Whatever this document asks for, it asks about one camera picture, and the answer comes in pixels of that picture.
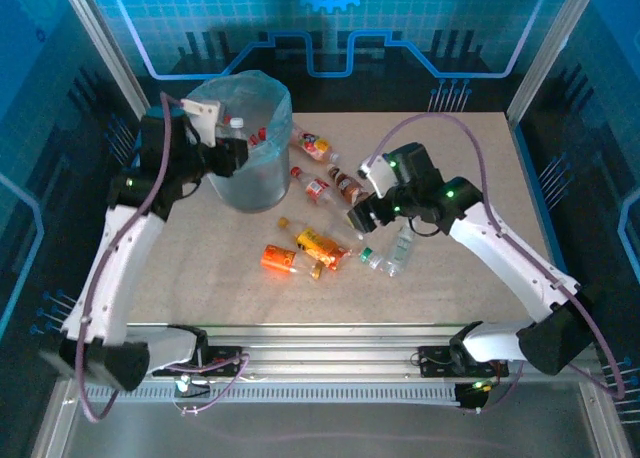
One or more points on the aluminium frame post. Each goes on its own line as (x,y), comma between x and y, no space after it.
(100,38)
(550,53)

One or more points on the small black electronics module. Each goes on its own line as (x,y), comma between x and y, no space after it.
(472,397)
(186,385)

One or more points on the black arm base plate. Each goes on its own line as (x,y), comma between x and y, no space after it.
(435,370)
(161,372)

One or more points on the grey metal tray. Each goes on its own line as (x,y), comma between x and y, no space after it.
(325,433)

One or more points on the orange label plastic bottle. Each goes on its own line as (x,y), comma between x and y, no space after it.
(277,259)

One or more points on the clear bottle green cap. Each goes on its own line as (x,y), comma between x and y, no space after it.
(367,253)

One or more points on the brown label plastic bottle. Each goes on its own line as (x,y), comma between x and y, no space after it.
(347,185)

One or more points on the pale green label bottle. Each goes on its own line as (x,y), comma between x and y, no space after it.
(402,248)

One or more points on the grey plastic bin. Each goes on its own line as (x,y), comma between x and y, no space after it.
(260,188)

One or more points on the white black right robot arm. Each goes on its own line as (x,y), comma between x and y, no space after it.
(505,258)

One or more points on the wide aluminium frame rail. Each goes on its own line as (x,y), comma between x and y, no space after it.
(325,348)

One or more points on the small red label bottle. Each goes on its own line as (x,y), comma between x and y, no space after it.
(316,188)

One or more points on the clear bottle red cap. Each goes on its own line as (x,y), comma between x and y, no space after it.
(260,134)

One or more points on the yellow label juice bottle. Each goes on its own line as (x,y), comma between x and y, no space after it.
(315,242)

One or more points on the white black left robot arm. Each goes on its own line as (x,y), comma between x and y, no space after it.
(115,268)

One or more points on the colourful label plastic bottle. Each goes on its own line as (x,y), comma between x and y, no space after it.
(312,145)

